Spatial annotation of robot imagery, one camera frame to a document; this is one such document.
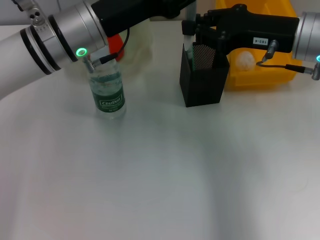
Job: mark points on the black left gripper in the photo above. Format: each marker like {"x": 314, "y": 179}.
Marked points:
{"x": 140, "y": 12}

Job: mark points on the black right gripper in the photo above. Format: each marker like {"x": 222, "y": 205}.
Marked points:
{"x": 250, "y": 27}

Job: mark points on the green pen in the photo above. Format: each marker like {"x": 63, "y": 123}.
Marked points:
{"x": 191, "y": 57}

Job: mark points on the white paper ball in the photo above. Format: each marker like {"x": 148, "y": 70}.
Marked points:
{"x": 246, "y": 60}

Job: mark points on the clear green-label water bottle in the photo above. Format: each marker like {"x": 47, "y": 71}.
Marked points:
{"x": 110, "y": 95}

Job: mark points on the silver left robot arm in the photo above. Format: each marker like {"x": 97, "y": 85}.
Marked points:
{"x": 50, "y": 42}

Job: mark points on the green glass fruit bowl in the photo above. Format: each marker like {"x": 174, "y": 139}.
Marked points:
{"x": 142, "y": 50}

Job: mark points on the black mesh pen holder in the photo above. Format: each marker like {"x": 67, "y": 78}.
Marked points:
{"x": 202, "y": 87}

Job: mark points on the yellow plastic bin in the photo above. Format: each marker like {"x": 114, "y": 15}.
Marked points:
{"x": 262, "y": 75}

